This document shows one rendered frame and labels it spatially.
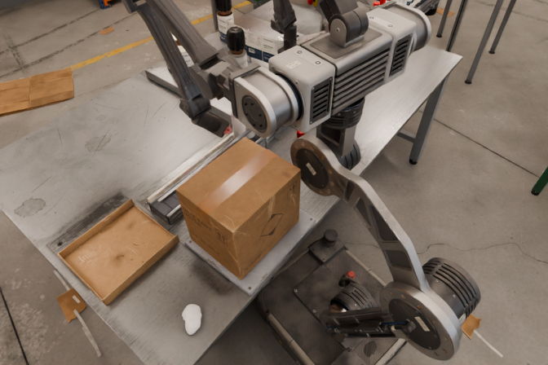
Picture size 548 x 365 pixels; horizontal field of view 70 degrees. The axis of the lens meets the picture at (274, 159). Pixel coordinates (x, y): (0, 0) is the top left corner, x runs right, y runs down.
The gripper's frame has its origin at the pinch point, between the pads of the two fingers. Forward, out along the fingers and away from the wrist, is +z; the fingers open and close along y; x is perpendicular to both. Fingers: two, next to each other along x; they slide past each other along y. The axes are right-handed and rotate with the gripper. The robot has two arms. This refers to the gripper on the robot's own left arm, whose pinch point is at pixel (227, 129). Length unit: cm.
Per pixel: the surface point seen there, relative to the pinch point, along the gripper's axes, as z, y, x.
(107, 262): -28, -1, 57
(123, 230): -20, 6, 49
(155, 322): -29, -29, 59
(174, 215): -12.4, -5.4, 35.6
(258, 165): -19.3, -30.4, 3.7
